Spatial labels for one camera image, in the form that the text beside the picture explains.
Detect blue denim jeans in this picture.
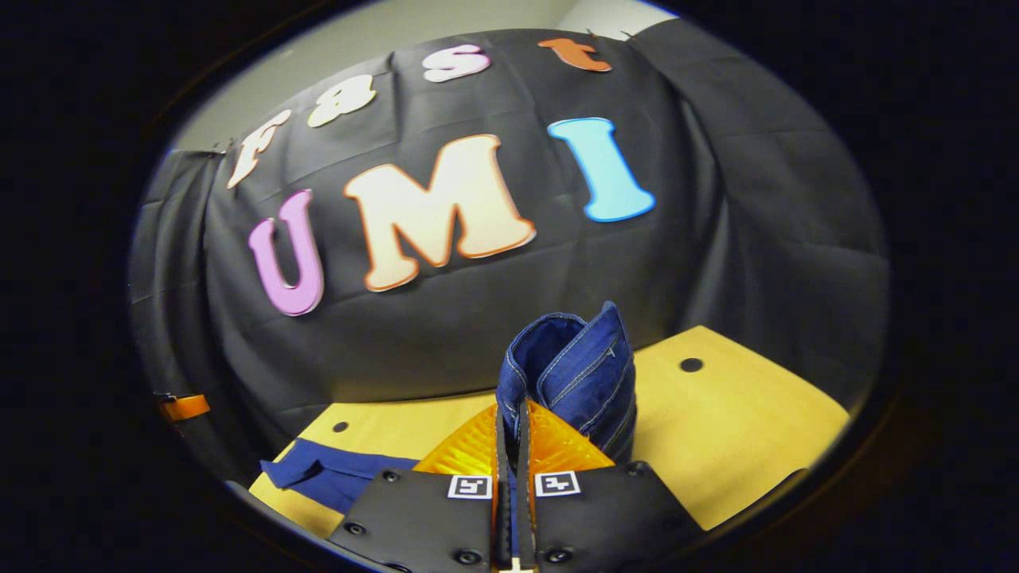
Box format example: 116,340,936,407
259,301,638,558

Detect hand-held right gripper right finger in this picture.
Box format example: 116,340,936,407
513,398,705,573

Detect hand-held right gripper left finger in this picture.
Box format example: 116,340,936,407
326,402,512,573

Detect black backdrop cloth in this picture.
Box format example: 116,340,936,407
127,18,891,486

